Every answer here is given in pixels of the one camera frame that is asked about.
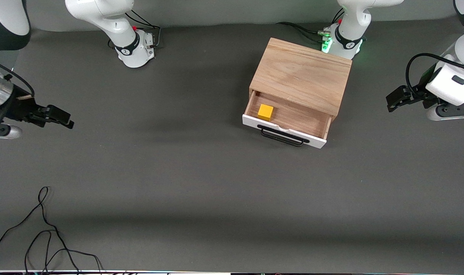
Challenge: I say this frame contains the black metal drawer handle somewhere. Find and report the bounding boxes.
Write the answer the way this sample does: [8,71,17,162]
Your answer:
[257,124,310,147]

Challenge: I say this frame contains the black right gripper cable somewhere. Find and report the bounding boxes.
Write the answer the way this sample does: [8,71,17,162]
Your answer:
[0,57,36,101]

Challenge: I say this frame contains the wooden drawer cabinet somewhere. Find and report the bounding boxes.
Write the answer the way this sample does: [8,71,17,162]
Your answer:
[249,37,352,140]

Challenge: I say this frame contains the black left arm base cables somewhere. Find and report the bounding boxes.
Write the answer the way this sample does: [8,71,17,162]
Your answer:
[276,8,346,43]

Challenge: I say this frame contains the short curled black cable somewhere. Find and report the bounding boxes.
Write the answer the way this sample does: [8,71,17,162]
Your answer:
[24,229,103,275]

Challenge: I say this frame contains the black right arm base cables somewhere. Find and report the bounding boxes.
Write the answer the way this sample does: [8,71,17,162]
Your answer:
[108,7,162,50]

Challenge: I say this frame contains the white-fronted wooden drawer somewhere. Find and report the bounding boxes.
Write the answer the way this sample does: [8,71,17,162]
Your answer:
[242,91,333,149]

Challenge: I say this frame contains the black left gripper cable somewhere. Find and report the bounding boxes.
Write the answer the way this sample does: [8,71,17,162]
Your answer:
[405,52,464,91]

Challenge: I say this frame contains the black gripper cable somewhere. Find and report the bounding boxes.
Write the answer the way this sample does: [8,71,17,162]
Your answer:
[0,57,36,101]
[405,52,464,91]

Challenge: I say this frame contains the long looped black cable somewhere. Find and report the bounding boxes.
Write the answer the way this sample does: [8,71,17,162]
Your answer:
[0,186,81,275]

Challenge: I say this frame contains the black arm base cables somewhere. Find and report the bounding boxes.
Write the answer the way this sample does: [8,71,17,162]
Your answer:
[108,7,162,50]
[276,8,346,43]

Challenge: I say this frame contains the yellow cube block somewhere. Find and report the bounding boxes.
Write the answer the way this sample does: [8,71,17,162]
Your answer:
[258,104,274,122]

